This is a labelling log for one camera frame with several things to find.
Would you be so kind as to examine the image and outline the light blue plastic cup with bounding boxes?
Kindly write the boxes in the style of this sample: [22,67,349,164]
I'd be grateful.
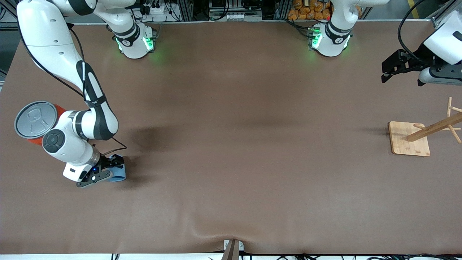
[106,155,127,182]

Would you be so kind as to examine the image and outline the wooden cup rack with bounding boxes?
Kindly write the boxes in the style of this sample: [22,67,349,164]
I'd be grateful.
[388,97,462,157]

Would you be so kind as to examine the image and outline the orange can with silver lid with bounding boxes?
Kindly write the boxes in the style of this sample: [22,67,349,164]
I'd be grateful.
[14,101,67,145]

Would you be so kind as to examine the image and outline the pile of orange packets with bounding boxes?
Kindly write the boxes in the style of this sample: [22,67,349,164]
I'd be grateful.
[287,0,332,21]

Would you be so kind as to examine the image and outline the brown table mat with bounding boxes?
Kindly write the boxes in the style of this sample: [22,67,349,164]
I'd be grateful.
[0,21,462,255]

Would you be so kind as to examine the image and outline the white power strip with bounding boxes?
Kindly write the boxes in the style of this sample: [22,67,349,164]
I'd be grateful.
[210,12,263,22]

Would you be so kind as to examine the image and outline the aluminium frame post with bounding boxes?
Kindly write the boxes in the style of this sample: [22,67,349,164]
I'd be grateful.
[431,0,456,29]
[0,0,19,30]

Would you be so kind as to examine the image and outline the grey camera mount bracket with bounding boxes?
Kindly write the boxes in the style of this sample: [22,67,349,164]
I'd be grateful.
[221,239,244,260]

